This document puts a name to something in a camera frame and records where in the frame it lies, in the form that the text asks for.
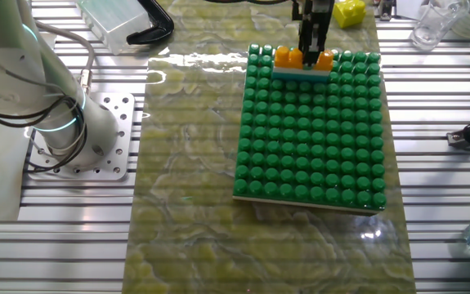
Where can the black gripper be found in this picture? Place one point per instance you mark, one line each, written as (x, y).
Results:
(312, 8)

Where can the clear glass cup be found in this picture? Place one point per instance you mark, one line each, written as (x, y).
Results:
(435, 24)

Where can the white four-stud brick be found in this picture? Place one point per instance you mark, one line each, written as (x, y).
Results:
(296, 71)

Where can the green marble pattern mat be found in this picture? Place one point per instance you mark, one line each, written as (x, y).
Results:
(185, 163)

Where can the black C-clamp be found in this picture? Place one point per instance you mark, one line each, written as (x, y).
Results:
(157, 26)

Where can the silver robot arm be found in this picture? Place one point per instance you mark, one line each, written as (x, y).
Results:
(14, 61)

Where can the aluminium arm base plate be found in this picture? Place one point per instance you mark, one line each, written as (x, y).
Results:
(116, 122)

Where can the teal four-stud brick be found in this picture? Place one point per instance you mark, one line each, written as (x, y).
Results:
(300, 78)

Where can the amber four-stud brick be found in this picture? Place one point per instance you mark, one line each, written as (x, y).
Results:
(287, 59)

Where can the green studded baseplate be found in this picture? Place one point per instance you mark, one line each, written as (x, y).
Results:
(308, 143)

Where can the lime yellow square brick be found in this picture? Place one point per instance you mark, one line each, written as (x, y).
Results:
(349, 14)

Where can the translucent plastic box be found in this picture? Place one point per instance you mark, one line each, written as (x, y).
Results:
(112, 22)

